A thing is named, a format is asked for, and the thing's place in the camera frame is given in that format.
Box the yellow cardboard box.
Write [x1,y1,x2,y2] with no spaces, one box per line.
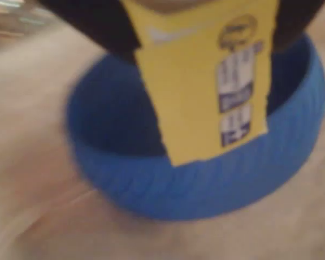
[120,0,280,167]

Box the white wrinkled cloth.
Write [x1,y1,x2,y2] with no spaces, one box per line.
[0,0,325,260]

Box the blue round plastic bowl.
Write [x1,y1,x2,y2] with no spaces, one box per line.
[66,32,325,222]

